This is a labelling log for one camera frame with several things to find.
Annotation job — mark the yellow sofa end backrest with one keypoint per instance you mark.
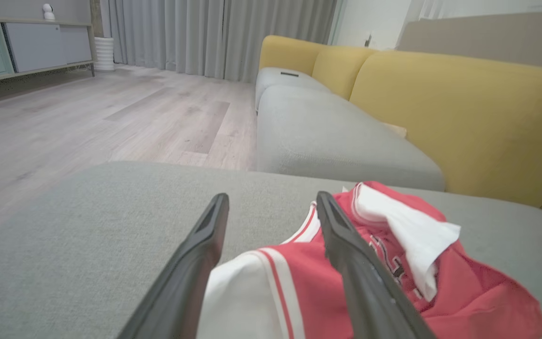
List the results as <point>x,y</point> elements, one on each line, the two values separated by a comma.
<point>290,54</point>

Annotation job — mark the red jersey white sleeves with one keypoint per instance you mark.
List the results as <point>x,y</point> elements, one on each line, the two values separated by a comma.
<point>478,296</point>

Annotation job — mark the beige upholstered panel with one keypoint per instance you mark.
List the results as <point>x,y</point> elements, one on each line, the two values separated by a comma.
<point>487,37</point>

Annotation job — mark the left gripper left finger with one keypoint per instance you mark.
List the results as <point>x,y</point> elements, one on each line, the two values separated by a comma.
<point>181,282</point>

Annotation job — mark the large grey ottoman cushion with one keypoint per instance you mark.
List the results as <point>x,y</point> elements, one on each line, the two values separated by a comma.
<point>87,245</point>

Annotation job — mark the long grey sofa seat cushion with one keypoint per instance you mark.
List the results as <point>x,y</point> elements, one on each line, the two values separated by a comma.
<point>327,136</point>

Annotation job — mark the wall outlet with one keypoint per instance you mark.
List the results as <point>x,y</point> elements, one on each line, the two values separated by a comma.
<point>368,40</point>

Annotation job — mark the large yellow sofa backrest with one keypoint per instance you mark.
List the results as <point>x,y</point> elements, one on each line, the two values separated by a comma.
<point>478,122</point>

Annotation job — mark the beige item beside backrest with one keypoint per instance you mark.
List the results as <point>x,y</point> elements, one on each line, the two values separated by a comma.
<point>395,129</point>

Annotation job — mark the low cabinet grey green doors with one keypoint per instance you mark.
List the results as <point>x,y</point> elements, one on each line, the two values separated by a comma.
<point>26,47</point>

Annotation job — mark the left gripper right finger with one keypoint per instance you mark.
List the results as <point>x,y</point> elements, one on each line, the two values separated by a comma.
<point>370,292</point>

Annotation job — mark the grey curtain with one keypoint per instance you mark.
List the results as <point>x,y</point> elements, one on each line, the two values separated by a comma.
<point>214,35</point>

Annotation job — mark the short grey sofa seat cushion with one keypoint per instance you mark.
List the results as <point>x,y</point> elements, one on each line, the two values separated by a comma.
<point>280,82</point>

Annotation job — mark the white round device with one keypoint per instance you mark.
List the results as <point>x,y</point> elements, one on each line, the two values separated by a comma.
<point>48,12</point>

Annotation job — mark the small yellow sofa backrest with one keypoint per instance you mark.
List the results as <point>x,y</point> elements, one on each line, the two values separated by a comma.
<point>341,70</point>

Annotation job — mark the white ribbed vase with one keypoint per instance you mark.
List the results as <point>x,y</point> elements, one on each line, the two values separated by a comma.
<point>104,54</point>

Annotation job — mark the black remote control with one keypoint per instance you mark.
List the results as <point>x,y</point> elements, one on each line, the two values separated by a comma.
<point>290,74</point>

